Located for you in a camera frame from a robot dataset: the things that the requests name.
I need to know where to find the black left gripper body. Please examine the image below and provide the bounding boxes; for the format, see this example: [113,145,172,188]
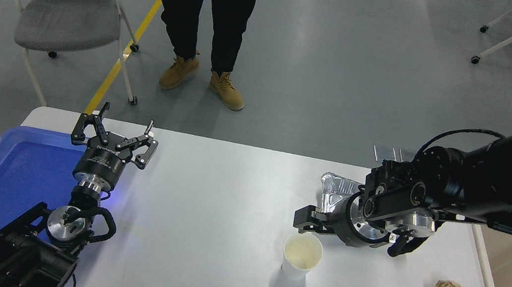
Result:
[71,137,134,193]

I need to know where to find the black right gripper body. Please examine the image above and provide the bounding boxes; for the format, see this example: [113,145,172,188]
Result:
[329,190,373,250]

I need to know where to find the white paper cup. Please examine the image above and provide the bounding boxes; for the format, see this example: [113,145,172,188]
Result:
[279,230,325,284]

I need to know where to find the silver foil tray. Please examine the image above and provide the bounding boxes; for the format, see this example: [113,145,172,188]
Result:
[314,172,406,244]

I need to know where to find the silver floor plate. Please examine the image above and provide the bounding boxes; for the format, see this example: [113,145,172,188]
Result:
[373,145,399,164]
[399,149,419,165]

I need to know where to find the blue plastic tray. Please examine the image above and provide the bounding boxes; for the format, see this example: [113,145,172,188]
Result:
[0,122,93,287]

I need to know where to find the grey padded chair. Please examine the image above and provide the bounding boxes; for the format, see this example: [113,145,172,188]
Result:
[0,0,152,119]

